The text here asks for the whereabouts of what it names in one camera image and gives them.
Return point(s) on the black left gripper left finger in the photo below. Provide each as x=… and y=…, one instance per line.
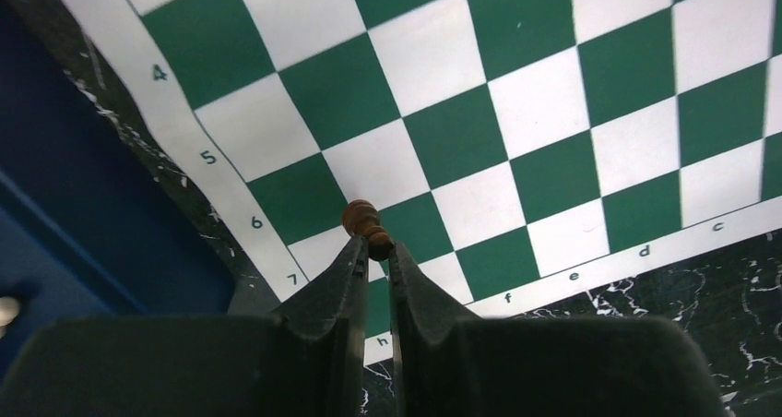
x=304, y=358

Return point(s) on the green white chess board mat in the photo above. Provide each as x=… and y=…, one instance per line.
x=523, y=150

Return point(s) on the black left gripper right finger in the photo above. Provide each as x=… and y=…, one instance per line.
x=451, y=362

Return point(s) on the blue square tray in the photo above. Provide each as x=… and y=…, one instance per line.
x=85, y=230

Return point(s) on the dark brown pawn piece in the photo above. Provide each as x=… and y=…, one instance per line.
x=361, y=218

